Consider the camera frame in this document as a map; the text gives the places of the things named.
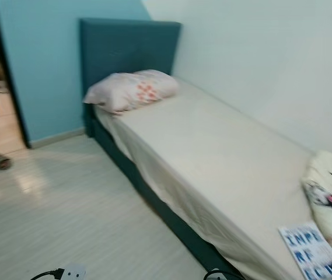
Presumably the white book with blue letters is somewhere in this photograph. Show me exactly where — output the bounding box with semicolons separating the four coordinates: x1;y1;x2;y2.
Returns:
278;222;332;280

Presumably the pink patterned pillow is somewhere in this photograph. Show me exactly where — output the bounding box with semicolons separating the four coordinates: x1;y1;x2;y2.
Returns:
83;70;180;114

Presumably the cream sheeted mattress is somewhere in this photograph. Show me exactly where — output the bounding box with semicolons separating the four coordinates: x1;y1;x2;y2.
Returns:
94;76;332;280

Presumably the teal upholstered headboard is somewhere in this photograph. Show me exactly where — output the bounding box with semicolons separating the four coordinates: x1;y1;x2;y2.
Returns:
79;17;182;138

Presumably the beige skirting board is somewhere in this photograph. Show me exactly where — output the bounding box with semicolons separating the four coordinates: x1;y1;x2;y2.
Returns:
30;127;88;149

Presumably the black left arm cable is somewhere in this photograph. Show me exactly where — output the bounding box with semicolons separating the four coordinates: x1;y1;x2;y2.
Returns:
30;268;64;280

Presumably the dark door frame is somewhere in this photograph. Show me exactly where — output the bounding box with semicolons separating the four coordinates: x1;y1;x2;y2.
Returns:
0;0;31;149

